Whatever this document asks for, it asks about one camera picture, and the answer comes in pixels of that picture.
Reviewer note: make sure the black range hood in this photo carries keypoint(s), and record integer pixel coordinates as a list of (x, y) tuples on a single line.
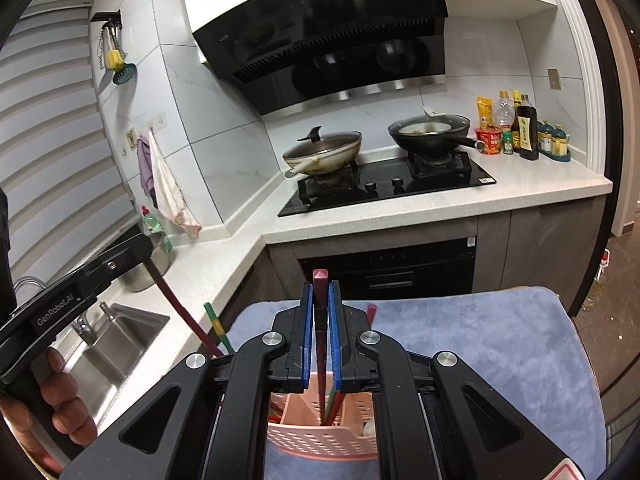
[(325, 40)]

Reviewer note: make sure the chrome faucet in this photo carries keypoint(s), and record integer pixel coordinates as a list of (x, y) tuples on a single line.
[(82, 327)]

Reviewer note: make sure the built-in black oven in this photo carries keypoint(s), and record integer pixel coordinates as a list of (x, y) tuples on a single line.
[(400, 270)]

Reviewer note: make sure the yellow packet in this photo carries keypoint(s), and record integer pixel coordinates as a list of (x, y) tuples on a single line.
[(484, 112)]

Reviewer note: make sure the black wok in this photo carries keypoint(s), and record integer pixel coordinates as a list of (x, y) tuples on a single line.
[(430, 137)]

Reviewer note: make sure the small green-cap jar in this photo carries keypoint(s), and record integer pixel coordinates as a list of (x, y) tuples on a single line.
[(508, 144)]

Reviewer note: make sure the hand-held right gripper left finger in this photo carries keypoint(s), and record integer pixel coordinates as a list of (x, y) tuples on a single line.
[(306, 330)]

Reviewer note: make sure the dark soy sauce bottle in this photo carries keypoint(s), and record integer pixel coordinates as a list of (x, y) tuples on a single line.
[(527, 132)]

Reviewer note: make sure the teal spice jar rack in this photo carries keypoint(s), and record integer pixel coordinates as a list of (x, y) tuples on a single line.
[(554, 144)]

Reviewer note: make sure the person's left hand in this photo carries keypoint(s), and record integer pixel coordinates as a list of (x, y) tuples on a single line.
[(65, 395)]

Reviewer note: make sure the pink perforated chopstick holder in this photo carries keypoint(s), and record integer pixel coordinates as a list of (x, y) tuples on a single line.
[(320, 445)]

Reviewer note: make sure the black wall hook rack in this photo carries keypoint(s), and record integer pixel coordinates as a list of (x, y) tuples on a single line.
[(107, 16)]

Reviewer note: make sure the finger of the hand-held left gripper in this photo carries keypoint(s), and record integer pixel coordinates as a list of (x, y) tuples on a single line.
[(122, 257)]

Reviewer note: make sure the wall outlet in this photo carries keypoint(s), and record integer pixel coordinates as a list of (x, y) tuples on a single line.
[(554, 78)]

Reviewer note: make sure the stainless steel sink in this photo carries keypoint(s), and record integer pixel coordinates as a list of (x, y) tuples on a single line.
[(120, 345)]

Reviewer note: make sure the blue-grey fleece blanket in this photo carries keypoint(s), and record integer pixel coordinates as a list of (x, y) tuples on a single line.
[(475, 340)]

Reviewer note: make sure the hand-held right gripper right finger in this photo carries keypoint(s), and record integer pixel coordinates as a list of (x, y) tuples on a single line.
[(334, 330)]

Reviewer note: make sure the white hanging towel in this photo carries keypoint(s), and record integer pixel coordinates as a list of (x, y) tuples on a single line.
[(167, 190)]

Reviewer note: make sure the bottle with red cap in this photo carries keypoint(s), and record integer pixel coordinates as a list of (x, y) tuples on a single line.
[(597, 285)]

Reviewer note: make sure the red instant noodle cup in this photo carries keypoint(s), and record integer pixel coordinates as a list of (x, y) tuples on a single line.
[(488, 141)]

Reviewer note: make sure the yellow brush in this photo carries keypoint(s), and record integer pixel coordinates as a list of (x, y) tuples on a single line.
[(115, 60)]

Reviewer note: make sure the beige frying pan with lid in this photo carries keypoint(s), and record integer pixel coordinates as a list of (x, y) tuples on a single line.
[(325, 152)]

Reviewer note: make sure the black gas stove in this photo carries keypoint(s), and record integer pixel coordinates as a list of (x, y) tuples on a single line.
[(385, 185)]

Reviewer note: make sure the metal strainer basket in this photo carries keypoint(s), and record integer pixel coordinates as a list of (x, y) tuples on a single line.
[(150, 270)]

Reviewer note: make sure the green dish soap bottle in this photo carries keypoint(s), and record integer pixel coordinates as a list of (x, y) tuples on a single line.
[(151, 222)]

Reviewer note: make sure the yellow-cap bottle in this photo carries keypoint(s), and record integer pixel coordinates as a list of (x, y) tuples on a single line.
[(516, 100)]

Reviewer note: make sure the clear plastic bottle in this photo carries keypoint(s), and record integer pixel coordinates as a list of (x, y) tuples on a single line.
[(503, 112)]

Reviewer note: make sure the purple cloth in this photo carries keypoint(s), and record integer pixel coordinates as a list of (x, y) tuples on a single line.
[(144, 165)]

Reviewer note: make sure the dark red chopstick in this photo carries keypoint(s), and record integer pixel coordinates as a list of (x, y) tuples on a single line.
[(320, 320), (185, 310)]

